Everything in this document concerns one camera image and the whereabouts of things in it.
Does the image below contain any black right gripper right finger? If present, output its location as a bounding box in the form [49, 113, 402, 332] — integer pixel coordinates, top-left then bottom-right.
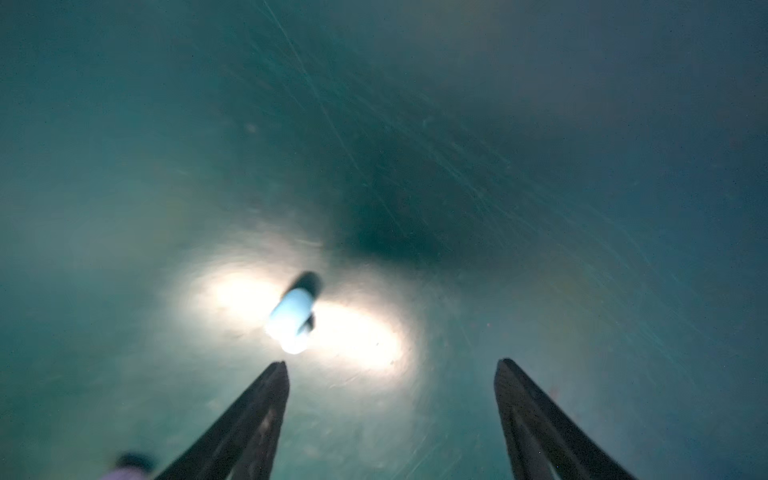
[494, 358, 634, 479]

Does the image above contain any pink earbud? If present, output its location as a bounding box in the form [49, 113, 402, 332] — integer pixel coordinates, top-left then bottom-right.
[99, 453, 155, 480]

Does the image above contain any light blue earbud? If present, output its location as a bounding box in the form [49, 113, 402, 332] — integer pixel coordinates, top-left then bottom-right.
[265, 288, 315, 355]

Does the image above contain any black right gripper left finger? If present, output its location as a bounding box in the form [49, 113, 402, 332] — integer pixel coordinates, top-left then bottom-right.
[158, 361, 290, 479]

